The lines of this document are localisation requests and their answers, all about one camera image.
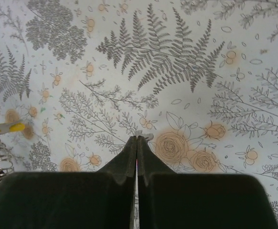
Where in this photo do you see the floral patterned table mat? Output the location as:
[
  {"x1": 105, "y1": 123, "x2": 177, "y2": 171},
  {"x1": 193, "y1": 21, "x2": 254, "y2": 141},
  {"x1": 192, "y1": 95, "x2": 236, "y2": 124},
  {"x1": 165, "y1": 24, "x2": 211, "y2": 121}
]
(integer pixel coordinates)
[{"x1": 0, "y1": 0, "x2": 278, "y2": 223}]

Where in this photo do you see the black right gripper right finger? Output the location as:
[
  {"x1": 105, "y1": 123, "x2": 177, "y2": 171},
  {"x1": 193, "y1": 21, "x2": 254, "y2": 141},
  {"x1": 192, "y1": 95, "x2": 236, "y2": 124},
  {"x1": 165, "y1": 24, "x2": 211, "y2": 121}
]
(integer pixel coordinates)
[{"x1": 137, "y1": 136, "x2": 278, "y2": 229}]

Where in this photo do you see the yellow-capped key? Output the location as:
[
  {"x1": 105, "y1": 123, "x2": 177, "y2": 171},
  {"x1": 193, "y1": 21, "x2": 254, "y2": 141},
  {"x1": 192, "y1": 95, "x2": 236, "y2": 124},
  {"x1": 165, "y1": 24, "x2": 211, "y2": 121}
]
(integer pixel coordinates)
[{"x1": 0, "y1": 122, "x2": 25, "y2": 135}]

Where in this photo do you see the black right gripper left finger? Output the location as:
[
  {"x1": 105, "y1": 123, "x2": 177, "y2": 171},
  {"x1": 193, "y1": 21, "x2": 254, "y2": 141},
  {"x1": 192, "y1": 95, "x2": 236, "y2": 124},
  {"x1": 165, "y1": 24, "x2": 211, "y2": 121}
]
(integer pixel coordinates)
[{"x1": 0, "y1": 136, "x2": 137, "y2": 229}]

